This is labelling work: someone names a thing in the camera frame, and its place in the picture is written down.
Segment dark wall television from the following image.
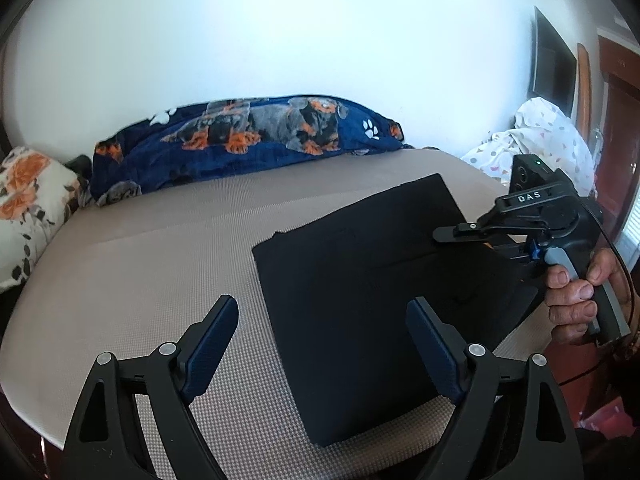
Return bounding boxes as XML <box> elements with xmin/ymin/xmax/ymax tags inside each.
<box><xmin>532</xmin><ymin>6</ymin><xmax>578</xmax><ymax>118</ymax></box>

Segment brown wooden door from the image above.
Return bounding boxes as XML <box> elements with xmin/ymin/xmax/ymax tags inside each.
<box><xmin>595</xmin><ymin>30</ymin><xmax>640</xmax><ymax>271</ymax></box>

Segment white patterned duvet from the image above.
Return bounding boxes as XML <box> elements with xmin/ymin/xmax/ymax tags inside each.
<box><xmin>460</xmin><ymin>97</ymin><xmax>598</xmax><ymax>198</ymax></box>

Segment floral orange white pillow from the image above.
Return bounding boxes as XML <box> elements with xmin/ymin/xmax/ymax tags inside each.
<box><xmin>0</xmin><ymin>146</ymin><xmax>88</xmax><ymax>293</ymax></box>

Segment person's right hand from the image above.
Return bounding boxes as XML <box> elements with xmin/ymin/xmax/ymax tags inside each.
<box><xmin>544</xmin><ymin>249</ymin><xmax>626</xmax><ymax>345</ymax></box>

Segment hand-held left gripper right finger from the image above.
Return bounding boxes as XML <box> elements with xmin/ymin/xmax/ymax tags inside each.
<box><xmin>406</xmin><ymin>296</ymin><xmax>586</xmax><ymax>480</ymax></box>

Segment wooden plank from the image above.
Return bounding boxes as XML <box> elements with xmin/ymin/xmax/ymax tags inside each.
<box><xmin>576</xmin><ymin>42</ymin><xmax>593</xmax><ymax>133</ymax></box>

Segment black pants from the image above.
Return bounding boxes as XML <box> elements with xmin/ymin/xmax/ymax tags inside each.
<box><xmin>251</xmin><ymin>173</ymin><xmax>540</xmax><ymax>448</ymax></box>

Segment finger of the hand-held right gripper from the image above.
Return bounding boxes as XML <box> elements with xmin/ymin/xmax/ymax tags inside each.
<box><xmin>432</xmin><ymin>214</ymin><xmax>532</xmax><ymax>246</ymax></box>
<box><xmin>482</xmin><ymin>239</ymin><xmax>543</xmax><ymax>266</ymax></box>

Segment blue dog print blanket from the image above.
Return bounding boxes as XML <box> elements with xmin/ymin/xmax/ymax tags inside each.
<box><xmin>90</xmin><ymin>94</ymin><xmax>416</xmax><ymax>208</ymax></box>

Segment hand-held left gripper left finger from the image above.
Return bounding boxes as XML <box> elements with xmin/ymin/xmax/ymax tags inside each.
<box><xmin>64</xmin><ymin>295</ymin><xmax>240</xmax><ymax>480</ymax></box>

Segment dark headboard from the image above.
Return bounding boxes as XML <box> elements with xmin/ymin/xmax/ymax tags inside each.
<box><xmin>0</xmin><ymin>117</ymin><xmax>15</xmax><ymax>158</ymax></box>

